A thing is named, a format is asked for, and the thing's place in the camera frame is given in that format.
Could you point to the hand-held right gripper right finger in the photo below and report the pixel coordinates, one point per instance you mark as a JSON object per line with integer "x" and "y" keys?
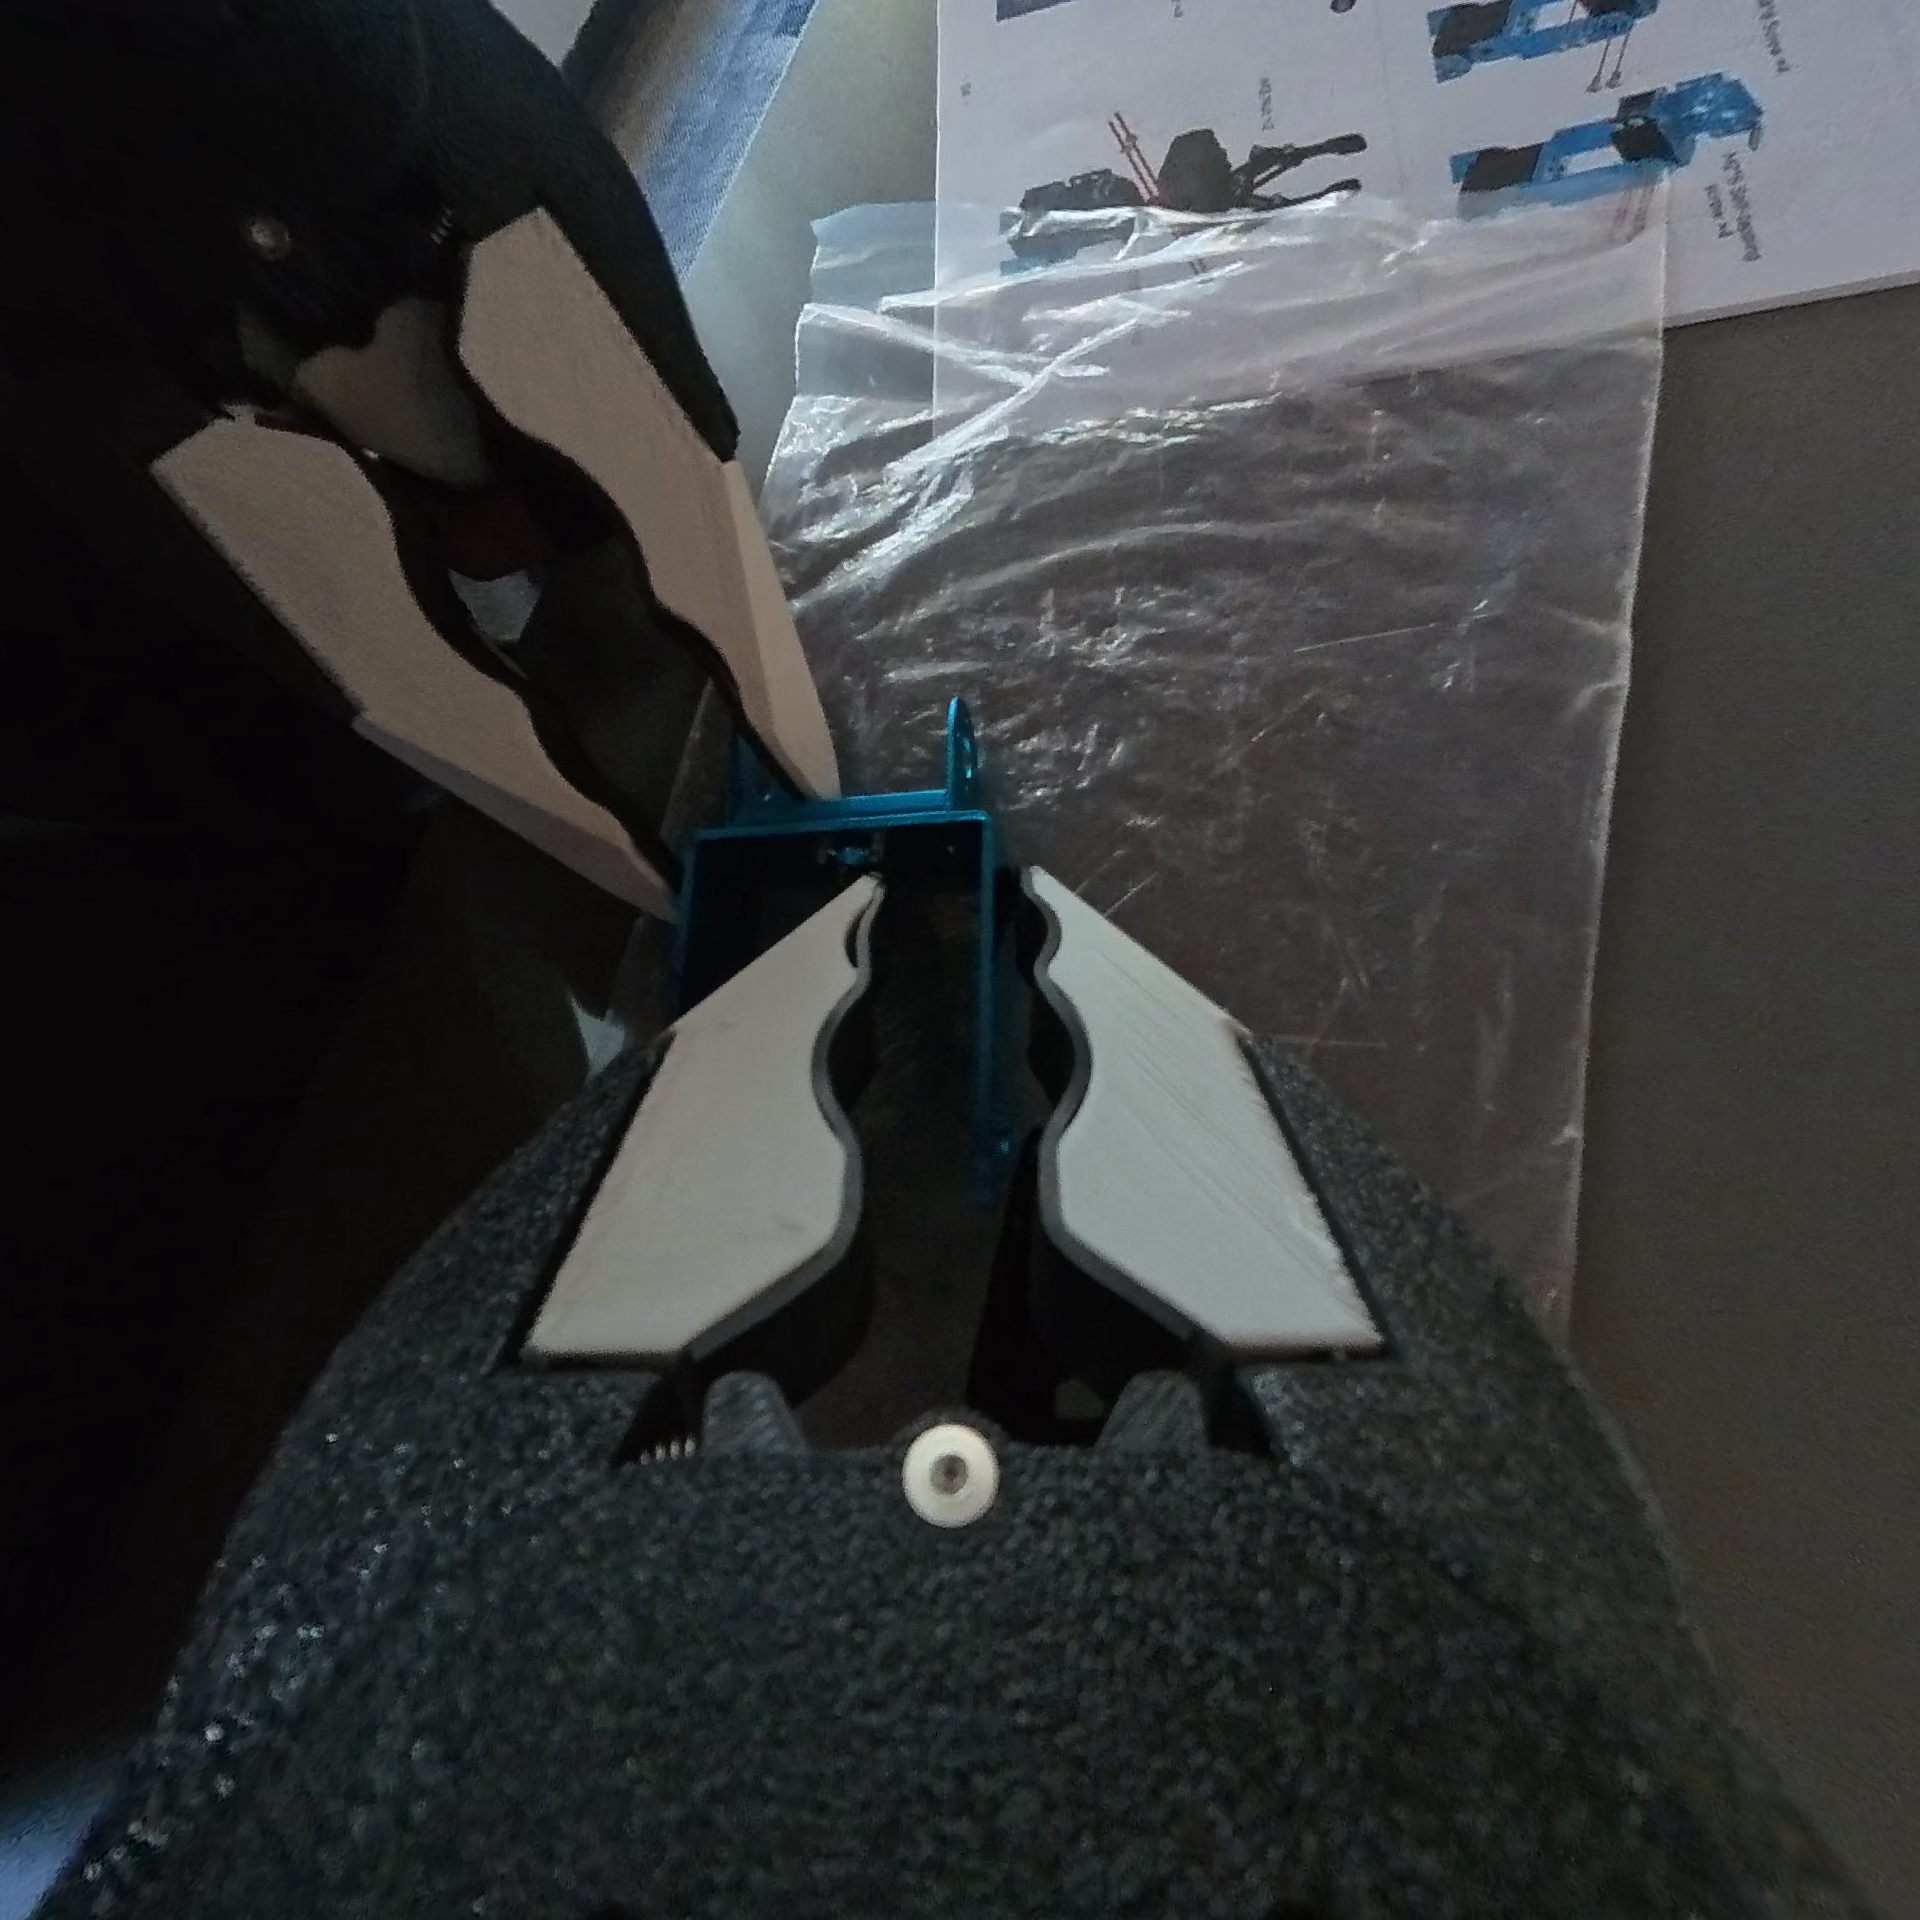
{"x": 1201, "y": 1185}

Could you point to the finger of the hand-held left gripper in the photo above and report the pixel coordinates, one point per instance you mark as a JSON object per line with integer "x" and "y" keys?
{"x": 329, "y": 585}
{"x": 598, "y": 388}

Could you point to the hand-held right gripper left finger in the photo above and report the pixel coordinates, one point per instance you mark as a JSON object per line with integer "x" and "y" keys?
{"x": 705, "y": 1185}

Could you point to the blue metal bracket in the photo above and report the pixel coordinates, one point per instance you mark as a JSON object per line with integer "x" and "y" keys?
{"x": 992, "y": 1020}

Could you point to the clear plastic bag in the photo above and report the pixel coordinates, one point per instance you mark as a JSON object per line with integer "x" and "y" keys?
{"x": 1201, "y": 674}

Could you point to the person's left hand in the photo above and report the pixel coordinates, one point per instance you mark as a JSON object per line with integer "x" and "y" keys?
{"x": 488, "y": 532}

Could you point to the white assembly instruction booklet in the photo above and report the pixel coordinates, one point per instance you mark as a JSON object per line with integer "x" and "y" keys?
{"x": 1845, "y": 180}

